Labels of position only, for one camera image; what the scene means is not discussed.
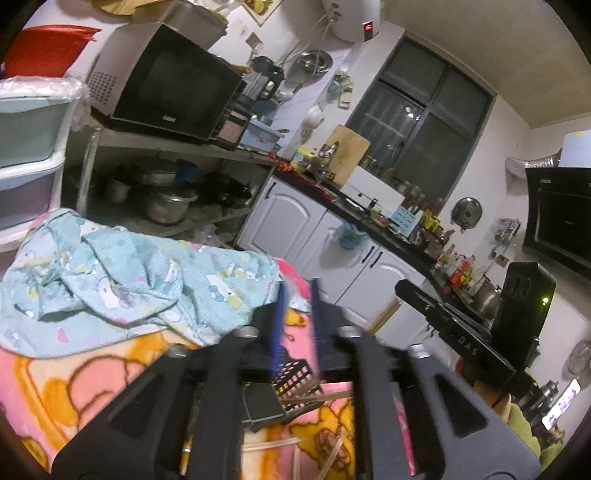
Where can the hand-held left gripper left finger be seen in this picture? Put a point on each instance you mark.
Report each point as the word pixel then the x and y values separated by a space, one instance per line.
pixel 280 332

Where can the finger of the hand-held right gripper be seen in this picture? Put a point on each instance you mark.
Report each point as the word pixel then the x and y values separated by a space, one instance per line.
pixel 415 300

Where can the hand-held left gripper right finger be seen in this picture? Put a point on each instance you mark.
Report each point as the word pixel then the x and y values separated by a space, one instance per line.
pixel 315 318

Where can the black mesh utensil basket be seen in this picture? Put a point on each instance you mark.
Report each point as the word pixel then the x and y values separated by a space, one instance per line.
pixel 295 374

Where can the bunch of wooden chopsticks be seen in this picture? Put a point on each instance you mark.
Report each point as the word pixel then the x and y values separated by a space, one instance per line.
pixel 332 395

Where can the person's right forearm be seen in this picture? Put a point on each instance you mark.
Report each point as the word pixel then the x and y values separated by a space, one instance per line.
pixel 521 434

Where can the steel hanging utensils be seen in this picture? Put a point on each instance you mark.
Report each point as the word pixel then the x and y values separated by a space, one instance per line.
pixel 507 235

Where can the person's right hand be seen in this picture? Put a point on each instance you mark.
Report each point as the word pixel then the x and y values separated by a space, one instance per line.
pixel 487 397

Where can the steel cooking pot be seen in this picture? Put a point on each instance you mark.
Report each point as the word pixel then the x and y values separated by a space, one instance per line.
pixel 487 300

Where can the group of condiment bottles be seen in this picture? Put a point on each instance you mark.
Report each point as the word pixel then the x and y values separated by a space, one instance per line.
pixel 450 258

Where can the light blue knife holder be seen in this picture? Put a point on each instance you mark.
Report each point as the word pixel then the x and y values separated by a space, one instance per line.
pixel 406 221

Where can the blue plastic bag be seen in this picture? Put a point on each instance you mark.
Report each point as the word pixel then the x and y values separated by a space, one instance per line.
pixel 351 237

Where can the lit phone screen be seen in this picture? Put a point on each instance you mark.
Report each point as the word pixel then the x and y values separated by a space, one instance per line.
pixel 561 406

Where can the steel pot lid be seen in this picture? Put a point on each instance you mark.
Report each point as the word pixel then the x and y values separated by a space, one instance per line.
pixel 466 213

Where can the white base cabinets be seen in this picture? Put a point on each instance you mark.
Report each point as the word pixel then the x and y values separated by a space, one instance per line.
pixel 286 221

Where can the black range hood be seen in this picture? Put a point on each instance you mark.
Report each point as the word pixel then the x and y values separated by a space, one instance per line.
pixel 563 217

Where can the row of spice jars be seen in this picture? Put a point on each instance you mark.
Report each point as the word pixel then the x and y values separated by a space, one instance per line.
pixel 406 189

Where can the black wok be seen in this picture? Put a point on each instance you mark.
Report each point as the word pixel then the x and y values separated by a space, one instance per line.
pixel 228 189

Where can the yellow food container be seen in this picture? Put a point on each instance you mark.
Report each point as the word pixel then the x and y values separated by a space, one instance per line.
pixel 302 159

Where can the steel faucet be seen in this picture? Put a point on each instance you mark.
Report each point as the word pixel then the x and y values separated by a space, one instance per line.
pixel 328 157

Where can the wooden cutting board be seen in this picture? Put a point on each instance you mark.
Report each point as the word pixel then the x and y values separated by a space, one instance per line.
pixel 348 152

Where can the large steel stockpot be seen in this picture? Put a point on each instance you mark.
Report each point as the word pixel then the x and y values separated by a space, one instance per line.
pixel 168 205

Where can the light blue printed cloth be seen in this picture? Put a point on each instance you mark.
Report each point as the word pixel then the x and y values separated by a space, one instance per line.
pixel 115 277

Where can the dark framed window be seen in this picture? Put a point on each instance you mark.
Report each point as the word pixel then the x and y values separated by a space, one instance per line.
pixel 415 120

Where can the blue cup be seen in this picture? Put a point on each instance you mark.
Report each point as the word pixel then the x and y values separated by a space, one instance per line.
pixel 187 170

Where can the light blue plastic box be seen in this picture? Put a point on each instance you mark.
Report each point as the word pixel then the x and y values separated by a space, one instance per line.
pixel 261 136

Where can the white hanging mug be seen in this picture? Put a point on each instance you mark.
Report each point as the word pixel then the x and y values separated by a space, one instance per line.
pixel 313 119

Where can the pink cartoon blanket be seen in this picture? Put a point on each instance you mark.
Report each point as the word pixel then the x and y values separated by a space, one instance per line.
pixel 69 392

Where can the metal shelf rack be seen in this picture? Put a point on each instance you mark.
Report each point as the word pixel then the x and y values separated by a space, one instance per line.
pixel 161 143

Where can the steel mixing bowl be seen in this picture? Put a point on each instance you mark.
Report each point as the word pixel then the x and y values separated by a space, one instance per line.
pixel 314 62

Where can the black and silver microwave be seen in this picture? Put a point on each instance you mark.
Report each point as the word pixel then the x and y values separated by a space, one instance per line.
pixel 171 87

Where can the white water heater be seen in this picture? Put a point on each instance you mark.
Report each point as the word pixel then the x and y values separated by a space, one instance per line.
pixel 351 18

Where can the plastic drawer unit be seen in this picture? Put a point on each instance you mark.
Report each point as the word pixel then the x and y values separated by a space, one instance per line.
pixel 27 134

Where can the grey metal box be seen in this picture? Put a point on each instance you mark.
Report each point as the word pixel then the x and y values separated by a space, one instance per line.
pixel 184 21

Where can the red plastic basin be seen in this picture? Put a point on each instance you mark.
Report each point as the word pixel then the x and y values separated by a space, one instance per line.
pixel 46 50

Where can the bamboo tray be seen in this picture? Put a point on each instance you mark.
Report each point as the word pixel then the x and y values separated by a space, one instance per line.
pixel 113 5

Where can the silver exhaust duct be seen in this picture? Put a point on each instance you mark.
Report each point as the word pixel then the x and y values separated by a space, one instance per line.
pixel 533 164

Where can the white wall cabinet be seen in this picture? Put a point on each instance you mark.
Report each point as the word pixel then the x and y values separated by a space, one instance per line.
pixel 577 150

